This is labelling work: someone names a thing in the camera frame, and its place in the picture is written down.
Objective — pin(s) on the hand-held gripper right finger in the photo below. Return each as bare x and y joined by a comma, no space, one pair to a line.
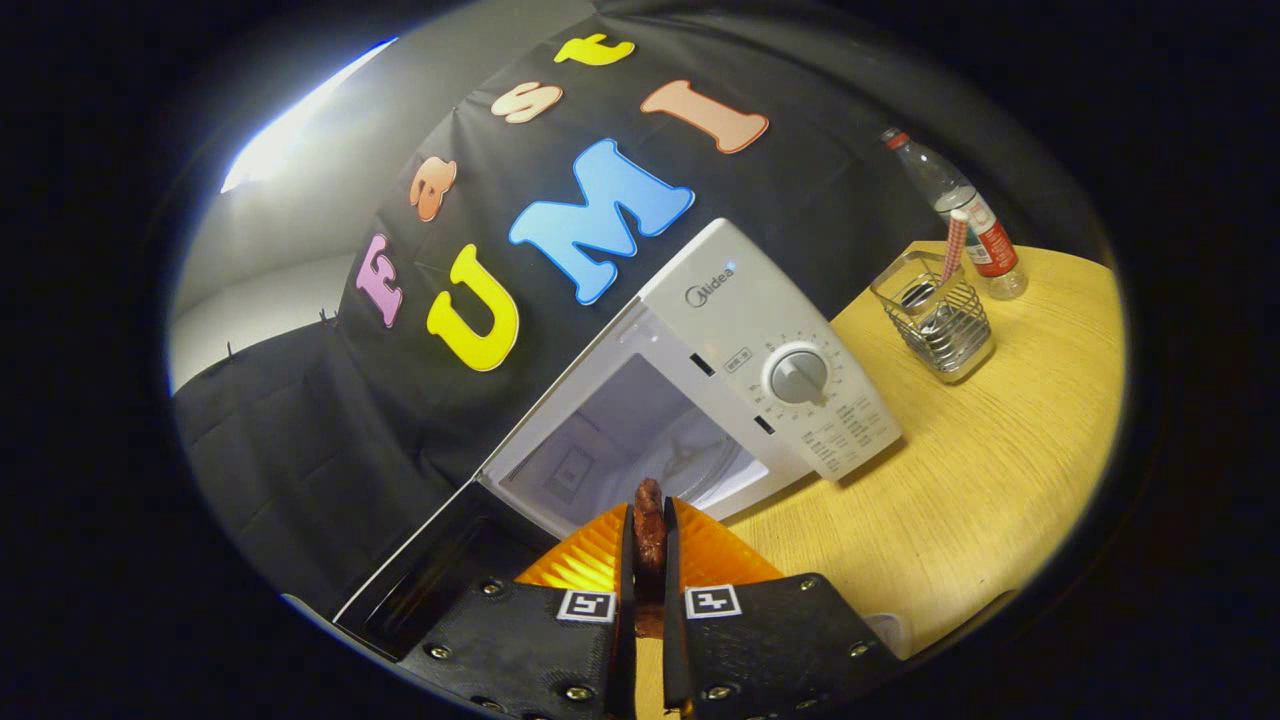
675,600

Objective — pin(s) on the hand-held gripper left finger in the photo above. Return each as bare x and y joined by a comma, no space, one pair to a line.
625,600

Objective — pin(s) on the brown cooked meat piece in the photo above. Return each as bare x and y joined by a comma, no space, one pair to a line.
650,530

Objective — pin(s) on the white toaster oven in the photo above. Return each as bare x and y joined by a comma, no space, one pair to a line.
760,300

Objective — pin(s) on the red white striped straw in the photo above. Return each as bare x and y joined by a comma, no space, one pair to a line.
954,245

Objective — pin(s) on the clear plastic bottle red label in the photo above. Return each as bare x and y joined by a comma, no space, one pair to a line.
960,210

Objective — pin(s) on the ceiling light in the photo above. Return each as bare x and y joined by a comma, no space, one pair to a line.
290,125

